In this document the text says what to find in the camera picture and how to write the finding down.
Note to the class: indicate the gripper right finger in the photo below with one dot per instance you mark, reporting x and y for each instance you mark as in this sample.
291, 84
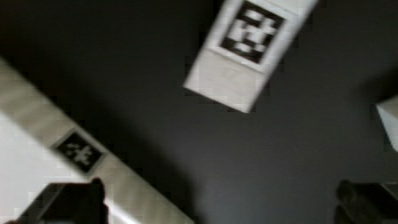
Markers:
369, 203

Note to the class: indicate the white leg far left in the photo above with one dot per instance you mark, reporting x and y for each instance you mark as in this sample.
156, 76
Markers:
388, 112

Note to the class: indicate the white leg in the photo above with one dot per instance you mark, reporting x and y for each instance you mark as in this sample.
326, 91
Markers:
388, 112
252, 35

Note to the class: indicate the white square tabletop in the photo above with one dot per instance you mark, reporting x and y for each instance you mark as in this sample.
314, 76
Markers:
53, 154

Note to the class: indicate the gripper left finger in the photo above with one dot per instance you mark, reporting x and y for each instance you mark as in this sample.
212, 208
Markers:
69, 204

